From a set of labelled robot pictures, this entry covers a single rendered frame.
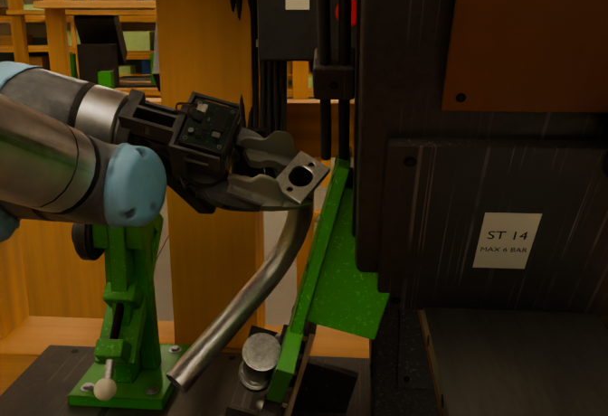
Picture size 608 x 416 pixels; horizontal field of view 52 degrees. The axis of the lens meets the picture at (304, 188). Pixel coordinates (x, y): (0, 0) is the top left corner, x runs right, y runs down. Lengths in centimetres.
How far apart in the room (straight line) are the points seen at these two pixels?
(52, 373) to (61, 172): 54
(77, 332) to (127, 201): 65
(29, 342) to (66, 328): 7
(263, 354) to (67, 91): 34
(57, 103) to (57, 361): 48
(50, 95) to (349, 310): 37
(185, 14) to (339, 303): 51
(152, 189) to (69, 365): 51
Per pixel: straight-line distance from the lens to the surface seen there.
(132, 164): 56
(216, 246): 99
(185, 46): 95
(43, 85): 71
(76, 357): 105
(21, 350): 115
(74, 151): 53
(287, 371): 60
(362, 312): 61
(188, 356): 72
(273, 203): 66
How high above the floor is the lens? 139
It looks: 14 degrees down
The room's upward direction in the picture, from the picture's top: straight up
